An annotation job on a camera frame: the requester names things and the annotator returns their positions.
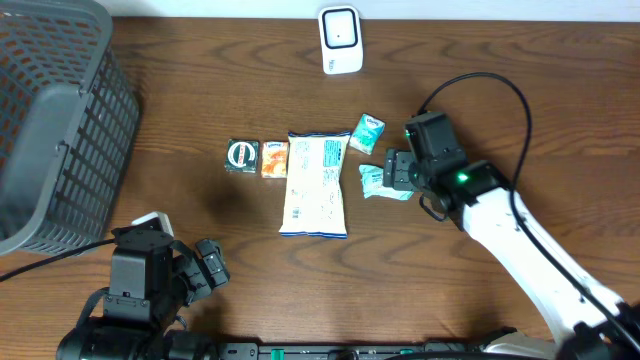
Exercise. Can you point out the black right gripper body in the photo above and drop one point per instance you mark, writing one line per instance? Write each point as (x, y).
(397, 163)

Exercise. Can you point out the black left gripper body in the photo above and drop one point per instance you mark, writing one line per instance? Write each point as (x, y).
(211, 265)

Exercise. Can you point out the green soft wipes pack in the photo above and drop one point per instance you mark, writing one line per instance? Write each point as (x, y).
(372, 184)

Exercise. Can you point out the teal white Kleenex tissue pack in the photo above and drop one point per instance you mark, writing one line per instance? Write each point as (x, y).
(366, 134)

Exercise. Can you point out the cream wipes pack blue edges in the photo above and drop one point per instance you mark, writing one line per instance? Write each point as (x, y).
(313, 198)

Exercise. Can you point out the orange tissue pack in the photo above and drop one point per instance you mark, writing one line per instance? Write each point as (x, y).
(274, 159)

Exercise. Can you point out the black healing ointment box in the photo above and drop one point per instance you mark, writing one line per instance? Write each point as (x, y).
(242, 156)

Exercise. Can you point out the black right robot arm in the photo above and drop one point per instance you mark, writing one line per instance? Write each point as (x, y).
(587, 319)

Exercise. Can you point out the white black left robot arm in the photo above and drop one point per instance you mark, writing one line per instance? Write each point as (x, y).
(153, 276)

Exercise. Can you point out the white barcode scanner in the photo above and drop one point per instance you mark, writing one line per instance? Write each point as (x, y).
(341, 40)

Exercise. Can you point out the grey plastic mesh basket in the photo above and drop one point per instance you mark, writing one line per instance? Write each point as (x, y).
(68, 124)

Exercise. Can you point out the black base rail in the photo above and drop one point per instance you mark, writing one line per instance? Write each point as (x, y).
(252, 351)

